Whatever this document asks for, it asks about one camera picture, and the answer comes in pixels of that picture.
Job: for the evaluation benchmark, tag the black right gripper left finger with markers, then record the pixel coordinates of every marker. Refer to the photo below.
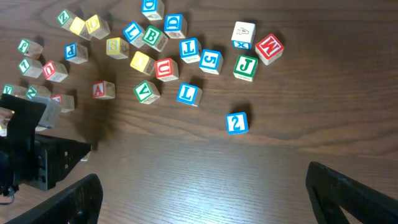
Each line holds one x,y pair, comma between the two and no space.
78,203

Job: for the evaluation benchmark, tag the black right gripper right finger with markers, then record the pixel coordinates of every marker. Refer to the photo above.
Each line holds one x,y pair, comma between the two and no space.
330,192

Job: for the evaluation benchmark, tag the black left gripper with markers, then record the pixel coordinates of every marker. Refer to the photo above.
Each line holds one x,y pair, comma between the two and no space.
37,160

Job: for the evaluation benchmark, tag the yellow O block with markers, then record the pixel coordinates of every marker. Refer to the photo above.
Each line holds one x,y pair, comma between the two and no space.
97,27

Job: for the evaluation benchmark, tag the yellow C block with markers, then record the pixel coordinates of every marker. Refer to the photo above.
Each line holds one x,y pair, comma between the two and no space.
6,116

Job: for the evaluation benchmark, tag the green N block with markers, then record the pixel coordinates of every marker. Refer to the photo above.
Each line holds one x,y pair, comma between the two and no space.
37,90

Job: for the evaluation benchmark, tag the green v block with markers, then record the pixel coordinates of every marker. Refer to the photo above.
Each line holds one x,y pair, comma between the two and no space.
146,92
15,90

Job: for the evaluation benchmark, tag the red E block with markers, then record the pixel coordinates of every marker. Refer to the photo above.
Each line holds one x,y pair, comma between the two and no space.
66,101

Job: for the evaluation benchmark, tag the red U block left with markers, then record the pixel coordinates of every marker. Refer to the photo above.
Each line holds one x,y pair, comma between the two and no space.
54,71

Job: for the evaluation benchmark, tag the red u block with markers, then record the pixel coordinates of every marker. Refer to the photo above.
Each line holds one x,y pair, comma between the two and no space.
166,70
54,71

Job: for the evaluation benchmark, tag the red A block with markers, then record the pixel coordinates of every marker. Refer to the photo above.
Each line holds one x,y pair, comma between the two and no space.
103,90

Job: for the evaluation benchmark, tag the green J block left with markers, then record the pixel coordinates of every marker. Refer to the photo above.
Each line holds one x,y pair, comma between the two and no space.
30,48

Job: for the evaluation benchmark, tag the green j block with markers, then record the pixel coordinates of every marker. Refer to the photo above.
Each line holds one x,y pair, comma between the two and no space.
30,48
245,68

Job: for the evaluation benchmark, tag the blue 2 block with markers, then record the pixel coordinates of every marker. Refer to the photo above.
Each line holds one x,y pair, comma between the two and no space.
237,123

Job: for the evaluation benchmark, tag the blue P block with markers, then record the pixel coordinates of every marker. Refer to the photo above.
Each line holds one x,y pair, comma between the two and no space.
76,53

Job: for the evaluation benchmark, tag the green V block right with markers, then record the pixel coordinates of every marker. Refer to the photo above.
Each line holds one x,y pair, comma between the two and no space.
146,92

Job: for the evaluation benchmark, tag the yellow block beside Z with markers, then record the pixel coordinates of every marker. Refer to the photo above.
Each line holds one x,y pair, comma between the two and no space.
79,28

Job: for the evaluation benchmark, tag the yellow S block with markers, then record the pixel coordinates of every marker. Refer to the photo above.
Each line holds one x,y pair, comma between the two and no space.
117,48

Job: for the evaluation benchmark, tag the green Z block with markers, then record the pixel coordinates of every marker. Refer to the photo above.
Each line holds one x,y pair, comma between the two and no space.
65,19

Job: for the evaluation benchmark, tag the green J block right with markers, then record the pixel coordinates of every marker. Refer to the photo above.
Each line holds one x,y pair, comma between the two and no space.
245,68

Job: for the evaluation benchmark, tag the yellow U block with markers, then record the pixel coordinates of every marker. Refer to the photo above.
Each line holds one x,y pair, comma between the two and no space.
143,63

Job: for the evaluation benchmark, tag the blue L block lower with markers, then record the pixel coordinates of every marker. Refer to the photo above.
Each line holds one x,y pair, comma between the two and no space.
189,94

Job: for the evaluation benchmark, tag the blue l block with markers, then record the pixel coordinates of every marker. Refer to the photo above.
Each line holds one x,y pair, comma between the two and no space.
134,34
189,94

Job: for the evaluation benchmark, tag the red M block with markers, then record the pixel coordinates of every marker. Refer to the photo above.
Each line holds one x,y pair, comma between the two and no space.
269,49

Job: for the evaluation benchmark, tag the red U block right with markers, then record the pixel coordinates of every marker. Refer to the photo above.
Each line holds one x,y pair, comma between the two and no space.
166,70

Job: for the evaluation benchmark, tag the blue L block upper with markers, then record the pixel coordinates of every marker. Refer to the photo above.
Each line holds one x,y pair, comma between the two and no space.
134,34

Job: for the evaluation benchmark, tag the blue 5 block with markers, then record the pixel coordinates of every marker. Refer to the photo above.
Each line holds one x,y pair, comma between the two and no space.
211,61

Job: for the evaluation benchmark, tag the green B block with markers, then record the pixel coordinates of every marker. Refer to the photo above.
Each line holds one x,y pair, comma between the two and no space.
155,38

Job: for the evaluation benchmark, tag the blue X block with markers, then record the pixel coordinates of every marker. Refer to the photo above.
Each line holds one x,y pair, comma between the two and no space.
243,35

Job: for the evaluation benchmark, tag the blue T block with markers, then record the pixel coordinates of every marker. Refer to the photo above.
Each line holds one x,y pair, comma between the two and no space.
190,50

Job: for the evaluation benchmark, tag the blue D block far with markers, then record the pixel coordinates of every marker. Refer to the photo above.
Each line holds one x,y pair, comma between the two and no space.
153,10

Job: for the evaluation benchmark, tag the blue d block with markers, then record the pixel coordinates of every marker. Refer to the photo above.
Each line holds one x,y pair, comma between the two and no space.
175,26
153,10

